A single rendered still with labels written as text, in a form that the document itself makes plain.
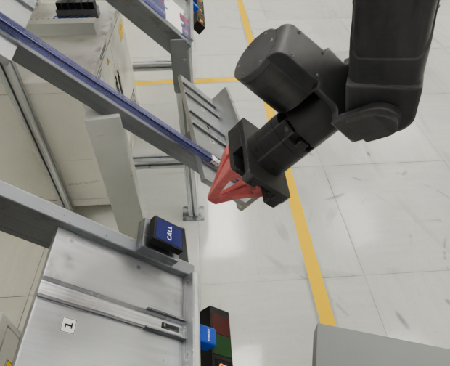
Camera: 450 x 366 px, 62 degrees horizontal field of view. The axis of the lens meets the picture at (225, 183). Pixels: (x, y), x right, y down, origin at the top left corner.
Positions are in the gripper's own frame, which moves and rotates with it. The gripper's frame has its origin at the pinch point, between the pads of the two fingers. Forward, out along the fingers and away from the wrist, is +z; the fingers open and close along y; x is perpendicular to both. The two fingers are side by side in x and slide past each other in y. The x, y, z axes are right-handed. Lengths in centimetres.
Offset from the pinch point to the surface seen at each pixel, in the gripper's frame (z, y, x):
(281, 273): 48, -39, 74
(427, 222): 6, -60, 123
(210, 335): 11.6, 11.9, 8.5
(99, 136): 17.4, -20.8, -11.3
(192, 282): 10.7, 5.8, 4.7
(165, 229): 8.2, 1.1, -2.0
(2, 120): 73, -72, -27
